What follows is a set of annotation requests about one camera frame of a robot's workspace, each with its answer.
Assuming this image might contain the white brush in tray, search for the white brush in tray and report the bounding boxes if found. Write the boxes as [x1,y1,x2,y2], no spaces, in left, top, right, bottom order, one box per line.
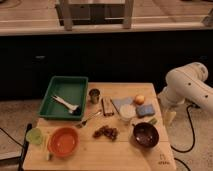
[52,95,80,114]

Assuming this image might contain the green plastic tray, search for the green plastic tray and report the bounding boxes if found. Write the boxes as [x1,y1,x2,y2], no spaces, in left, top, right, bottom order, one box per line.
[39,76,88,121]

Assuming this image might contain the small metal cup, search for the small metal cup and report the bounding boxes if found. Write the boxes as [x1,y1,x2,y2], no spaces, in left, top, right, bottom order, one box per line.
[89,88,100,104]

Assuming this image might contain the white wooden chair frame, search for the white wooden chair frame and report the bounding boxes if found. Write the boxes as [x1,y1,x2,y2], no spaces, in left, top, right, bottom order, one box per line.
[55,0,134,31]

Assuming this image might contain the light blue cloth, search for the light blue cloth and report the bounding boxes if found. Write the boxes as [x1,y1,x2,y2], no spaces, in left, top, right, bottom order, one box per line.
[111,97,133,114]

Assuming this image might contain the dark grape bunch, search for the dark grape bunch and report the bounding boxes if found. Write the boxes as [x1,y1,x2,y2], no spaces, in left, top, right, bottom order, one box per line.
[93,125,118,141]

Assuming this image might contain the green vegetable piece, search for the green vegetable piece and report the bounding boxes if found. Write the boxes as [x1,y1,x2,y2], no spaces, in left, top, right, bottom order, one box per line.
[148,117,157,125]

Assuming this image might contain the light green plastic cup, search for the light green plastic cup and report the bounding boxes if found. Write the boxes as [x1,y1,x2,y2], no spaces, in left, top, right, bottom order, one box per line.
[26,128,43,145]

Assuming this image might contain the blue sponge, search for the blue sponge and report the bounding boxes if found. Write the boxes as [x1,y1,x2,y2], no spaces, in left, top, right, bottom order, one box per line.
[136,104,155,117]

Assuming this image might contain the dark brown bowl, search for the dark brown bowl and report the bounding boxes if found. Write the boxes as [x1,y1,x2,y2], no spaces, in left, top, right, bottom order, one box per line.
[133,122,159,148]

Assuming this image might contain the orange red bowl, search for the orange red bowl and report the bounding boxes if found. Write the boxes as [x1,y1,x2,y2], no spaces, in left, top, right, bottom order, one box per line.
[47,127,79,157]

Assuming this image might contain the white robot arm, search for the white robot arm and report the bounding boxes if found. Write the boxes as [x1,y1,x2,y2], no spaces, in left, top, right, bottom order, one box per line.
[157,62,213,126]

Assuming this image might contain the black cable on floor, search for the black cable on floor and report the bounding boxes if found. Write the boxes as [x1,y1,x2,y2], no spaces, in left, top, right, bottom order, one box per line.
[170,103,201,154]

